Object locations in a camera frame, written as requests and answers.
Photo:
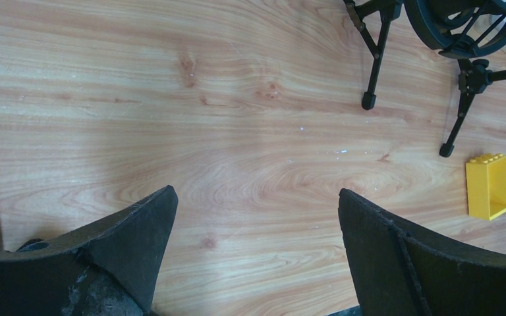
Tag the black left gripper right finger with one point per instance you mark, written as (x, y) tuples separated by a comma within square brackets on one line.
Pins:
[(399, 267)]

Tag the yellow toy brick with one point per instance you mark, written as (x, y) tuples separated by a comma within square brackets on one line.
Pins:
[(486, 186)]

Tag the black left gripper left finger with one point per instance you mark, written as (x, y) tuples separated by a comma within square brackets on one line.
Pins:
[(107, 267)]

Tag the black tripod clip stand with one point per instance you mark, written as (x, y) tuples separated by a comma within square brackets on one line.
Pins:
[(474, 78)]

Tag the tripod stand with shock mount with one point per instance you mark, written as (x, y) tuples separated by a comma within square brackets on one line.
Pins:
[(440, 25)]

